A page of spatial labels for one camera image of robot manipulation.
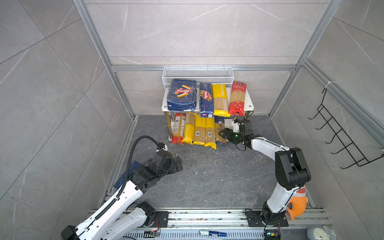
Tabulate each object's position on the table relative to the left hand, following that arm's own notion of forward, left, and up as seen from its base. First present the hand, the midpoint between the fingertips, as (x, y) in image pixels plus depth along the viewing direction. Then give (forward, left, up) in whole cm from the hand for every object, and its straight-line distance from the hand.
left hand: (175, 159), depth 75 cm
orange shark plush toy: (-21, -62, -14) cm, 67 cm away
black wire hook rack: (-2, -77, +15) cm, 79 cm away
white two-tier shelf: (+22, -40, +16) cm, 48 cm away
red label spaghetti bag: (+27, -1, -8) cm, 28 cm away
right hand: (+22, -29, -8) cm, 37 cm away
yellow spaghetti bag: (+28, -15, -10) cm, 34 cm away
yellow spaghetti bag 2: (+20, -21, -8) cm, 30 cm away
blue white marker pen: (-31, -18, -16) cm, 39 cm away
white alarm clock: (-32, -69, -14) cm, 78 cm away
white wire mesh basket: (+54, -25, +15) cm, 61 cm away
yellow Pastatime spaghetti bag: (+25, -7, -9) cm, 27 cm away
